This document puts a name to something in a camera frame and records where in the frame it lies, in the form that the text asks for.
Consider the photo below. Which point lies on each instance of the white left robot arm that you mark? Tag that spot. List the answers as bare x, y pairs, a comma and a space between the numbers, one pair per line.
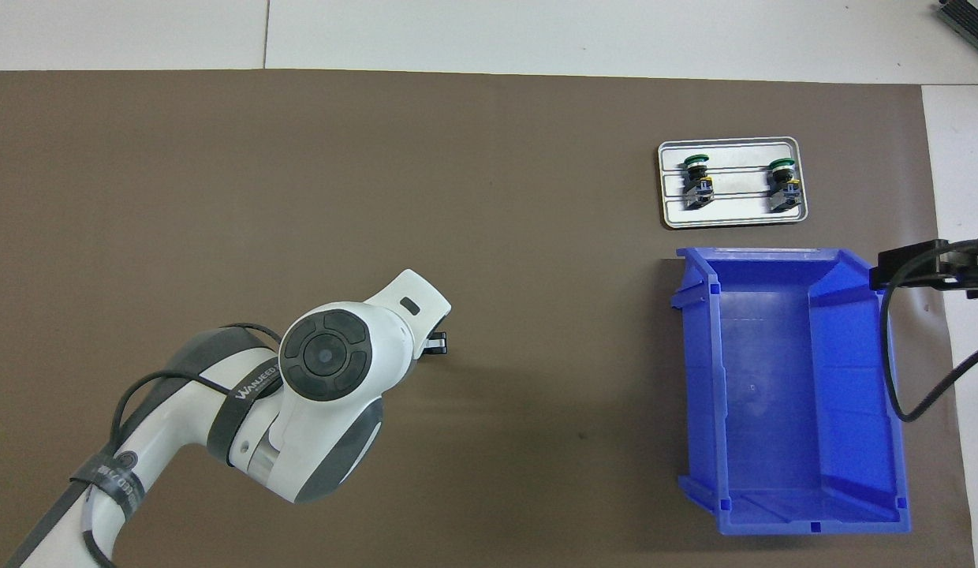
331, 371

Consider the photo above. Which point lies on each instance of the brown table mat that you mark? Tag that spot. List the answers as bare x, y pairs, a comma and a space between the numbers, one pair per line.
536, 237

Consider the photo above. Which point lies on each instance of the grey metal tray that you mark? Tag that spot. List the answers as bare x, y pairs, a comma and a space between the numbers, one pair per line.
741, 214

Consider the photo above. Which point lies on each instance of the blue plastic storage bin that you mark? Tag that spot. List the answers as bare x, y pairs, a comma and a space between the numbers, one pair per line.
773, 394

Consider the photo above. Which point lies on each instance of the grey ribbed metal device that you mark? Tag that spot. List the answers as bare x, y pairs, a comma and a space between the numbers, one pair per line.
974, 20

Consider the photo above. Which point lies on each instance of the green push button switch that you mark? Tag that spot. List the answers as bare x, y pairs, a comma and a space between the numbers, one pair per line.
782, 189
699, 189

